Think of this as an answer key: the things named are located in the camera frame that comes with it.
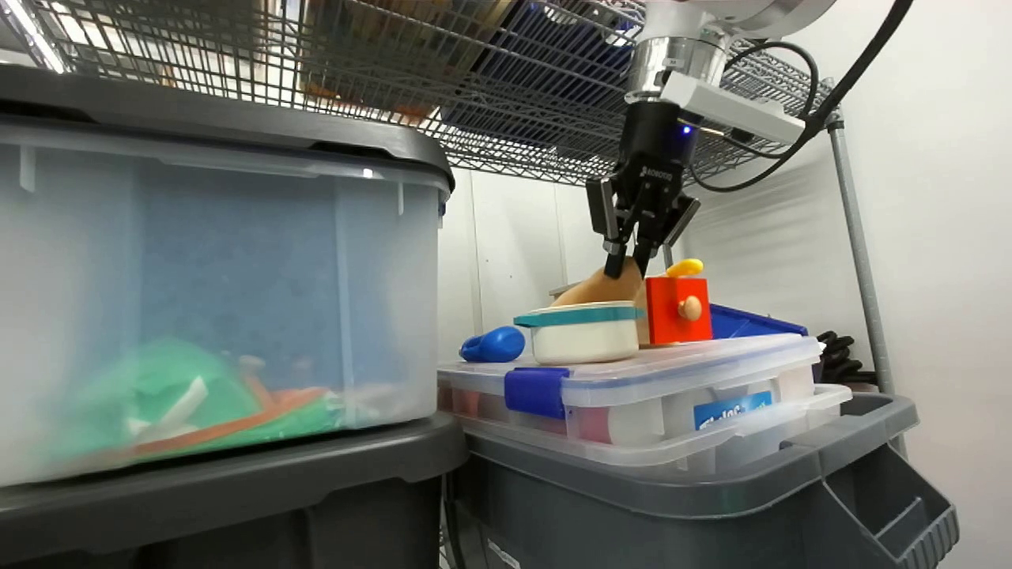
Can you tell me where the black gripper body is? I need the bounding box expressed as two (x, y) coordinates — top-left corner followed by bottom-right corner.
(613, 102), (695, 229)

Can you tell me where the tan bread plushy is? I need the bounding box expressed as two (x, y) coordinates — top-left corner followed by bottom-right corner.
(557, 256), (642, 308)

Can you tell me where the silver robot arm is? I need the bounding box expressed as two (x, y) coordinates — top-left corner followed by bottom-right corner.
(585, 0), (835, 279)

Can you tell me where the red wooden drawer box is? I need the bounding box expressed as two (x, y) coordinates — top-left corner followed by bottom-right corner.
(644, 276), (711, 345)

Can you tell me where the yellow banana toy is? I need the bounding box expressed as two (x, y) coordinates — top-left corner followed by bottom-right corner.
(665, 258), (705, 279)

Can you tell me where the blue container lid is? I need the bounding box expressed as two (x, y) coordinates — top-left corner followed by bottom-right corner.
(711, 304), (802, 339)

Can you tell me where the white bowl with teal rim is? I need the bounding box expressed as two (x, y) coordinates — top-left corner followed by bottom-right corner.
(516, 300), (642, 363)

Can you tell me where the clear flat food container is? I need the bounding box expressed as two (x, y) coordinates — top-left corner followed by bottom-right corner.
(435, 336), (823, 449)

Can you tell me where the blue plastic toy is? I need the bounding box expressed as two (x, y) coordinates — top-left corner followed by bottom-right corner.
(457, 327), (525, 363)

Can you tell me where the lower clear food container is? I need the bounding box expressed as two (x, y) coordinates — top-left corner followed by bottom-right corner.
(466, 382), (850, 475)

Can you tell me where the clear tote with grey lid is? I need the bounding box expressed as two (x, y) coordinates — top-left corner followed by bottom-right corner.
(0, 66), (454, 487)

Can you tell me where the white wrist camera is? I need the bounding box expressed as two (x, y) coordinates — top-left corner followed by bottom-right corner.
(662, 72), (802, 143)

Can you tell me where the wire shelf rack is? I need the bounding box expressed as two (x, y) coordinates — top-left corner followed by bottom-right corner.
(0, 0), (897, 399)

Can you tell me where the black cable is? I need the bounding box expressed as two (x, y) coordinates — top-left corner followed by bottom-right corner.
(687, 0), (917, 197)

